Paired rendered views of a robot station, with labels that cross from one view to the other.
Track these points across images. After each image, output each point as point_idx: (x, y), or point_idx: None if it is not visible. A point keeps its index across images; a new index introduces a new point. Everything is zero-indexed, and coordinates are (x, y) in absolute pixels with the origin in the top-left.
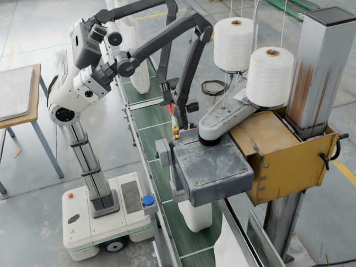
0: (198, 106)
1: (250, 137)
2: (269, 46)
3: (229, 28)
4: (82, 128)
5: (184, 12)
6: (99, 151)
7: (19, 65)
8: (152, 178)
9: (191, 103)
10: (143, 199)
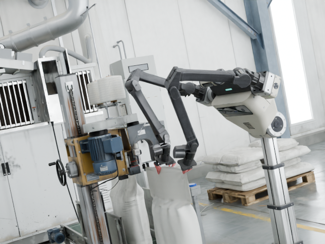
0: (150, 150)
1: (111, 129)
2: (96, 82)
3: (112, 72)
4: (267, 158)
5: (142, 70)
6: None
7: None
8: None
9: (155, 144)
10: (195, 183)
